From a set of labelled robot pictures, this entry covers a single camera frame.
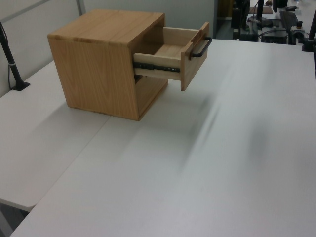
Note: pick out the light wooden drawer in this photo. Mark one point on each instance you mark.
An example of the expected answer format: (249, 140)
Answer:
(193, 71)

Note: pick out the oak wooden cabinet box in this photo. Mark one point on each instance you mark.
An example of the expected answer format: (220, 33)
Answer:
(93, 74)

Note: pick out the black equipment box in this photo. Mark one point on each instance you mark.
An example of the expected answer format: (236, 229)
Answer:
(274, 37)

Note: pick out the black monitor stand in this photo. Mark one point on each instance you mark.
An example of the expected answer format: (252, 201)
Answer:
(260, 14)

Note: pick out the dark flat panel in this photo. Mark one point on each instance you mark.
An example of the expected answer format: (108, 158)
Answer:
(289, 19)

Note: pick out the black drawer slide rail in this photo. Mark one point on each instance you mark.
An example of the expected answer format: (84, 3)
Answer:
(158, 67)

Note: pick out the black upright equipment post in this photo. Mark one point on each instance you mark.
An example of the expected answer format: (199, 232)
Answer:
(237, 19)

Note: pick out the black camera pole with clamp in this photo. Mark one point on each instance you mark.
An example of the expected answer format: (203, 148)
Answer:
(14, 74)
(308, 45)

